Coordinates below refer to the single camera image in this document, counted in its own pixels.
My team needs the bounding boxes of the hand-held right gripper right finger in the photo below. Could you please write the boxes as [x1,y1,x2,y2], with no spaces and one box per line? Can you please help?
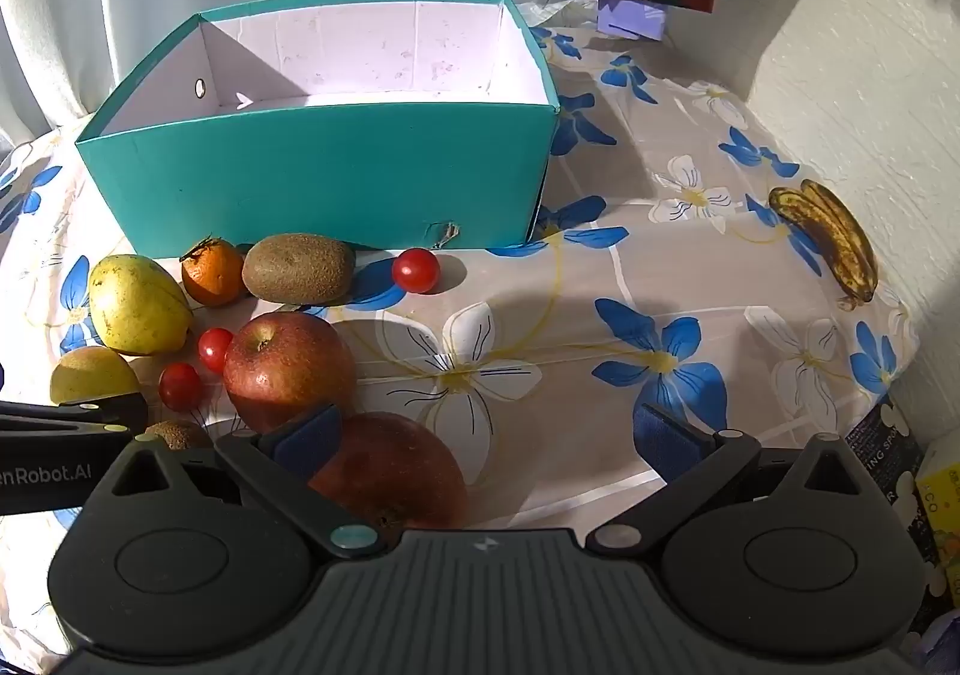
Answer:
[586,403,865,557]

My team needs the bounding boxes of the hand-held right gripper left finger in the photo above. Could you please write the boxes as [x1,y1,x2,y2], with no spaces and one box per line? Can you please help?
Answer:
[111,403,380,560]

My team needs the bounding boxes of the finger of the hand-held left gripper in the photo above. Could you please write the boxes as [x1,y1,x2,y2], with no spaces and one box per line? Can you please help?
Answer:
[0,391,149,449]

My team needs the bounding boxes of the small yellow-green pear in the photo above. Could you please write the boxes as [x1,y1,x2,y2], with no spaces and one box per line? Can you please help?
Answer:
[50,346,142,406]

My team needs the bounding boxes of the red apple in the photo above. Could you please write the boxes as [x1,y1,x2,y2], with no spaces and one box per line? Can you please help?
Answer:
[307,412,470,532]
[223,313,357,434]

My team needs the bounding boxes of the large yellow-green pear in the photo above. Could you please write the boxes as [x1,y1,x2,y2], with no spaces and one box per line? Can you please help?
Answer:
[88,255,194,356]

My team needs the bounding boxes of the large brown kiwi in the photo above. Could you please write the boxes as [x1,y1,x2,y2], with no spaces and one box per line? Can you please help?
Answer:
[241,234,357,306]

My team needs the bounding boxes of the red cherry tomato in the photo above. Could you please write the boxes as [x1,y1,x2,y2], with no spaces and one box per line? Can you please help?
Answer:
[158,362,203,413]
[393,247,441,293]
[196,328,235,374]

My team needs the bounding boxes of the teal cardboard box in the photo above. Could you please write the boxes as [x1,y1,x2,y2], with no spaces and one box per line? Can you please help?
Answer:
[75,0,562,254]

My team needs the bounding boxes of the small brown kiwi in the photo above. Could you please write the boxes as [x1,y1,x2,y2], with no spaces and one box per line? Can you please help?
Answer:
[142,420,212,452]

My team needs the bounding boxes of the blue floral tablecloth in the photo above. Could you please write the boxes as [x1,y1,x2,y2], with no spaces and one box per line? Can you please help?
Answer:
[0,7,923,571]

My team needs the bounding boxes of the orange tangerine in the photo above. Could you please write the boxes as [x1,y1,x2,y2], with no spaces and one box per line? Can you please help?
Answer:
[180,236,247,307]

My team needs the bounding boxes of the dark floral carton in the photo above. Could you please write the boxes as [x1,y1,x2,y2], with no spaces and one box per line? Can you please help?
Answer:
[844,394,947,608]

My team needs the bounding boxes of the overripe spotted banana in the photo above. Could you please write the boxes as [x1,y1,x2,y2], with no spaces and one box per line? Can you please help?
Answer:
[799,178,878,305]
[768,187,863,307]

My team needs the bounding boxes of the yellow carton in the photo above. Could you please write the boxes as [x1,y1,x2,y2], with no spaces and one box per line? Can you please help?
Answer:
[915,446,960,575]

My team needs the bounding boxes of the purple paper item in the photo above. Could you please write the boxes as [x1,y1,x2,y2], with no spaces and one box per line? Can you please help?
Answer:
[598,0,670,42]

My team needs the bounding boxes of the white plastic bag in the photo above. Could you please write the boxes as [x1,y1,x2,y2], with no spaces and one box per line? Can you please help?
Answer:
[517,0,601,32]

